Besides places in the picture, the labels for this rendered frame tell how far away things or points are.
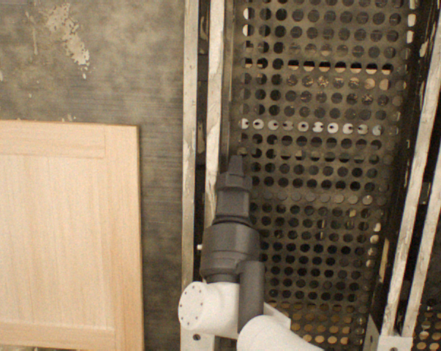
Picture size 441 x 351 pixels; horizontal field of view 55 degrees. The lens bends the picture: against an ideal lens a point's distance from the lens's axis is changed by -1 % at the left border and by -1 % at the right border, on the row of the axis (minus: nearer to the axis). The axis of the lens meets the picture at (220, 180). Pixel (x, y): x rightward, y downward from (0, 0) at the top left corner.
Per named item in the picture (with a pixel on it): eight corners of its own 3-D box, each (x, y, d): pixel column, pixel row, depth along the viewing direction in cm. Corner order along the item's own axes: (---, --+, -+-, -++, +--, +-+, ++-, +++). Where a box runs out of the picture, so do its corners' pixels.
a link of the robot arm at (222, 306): (232, 270, 70) (228, 342, 65) (179, 254, 64) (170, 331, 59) (283, 257, 62) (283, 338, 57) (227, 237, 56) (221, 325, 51)
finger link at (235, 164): (245, 158, 73) (243, 190, 70) (227, 156, 73) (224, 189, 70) (246, 153, 71) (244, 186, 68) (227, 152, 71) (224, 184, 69)
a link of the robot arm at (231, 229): (259, 206, 75) (257, 273, 70) (205, 203, 76) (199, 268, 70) (265, 172, 64) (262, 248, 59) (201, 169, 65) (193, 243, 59)
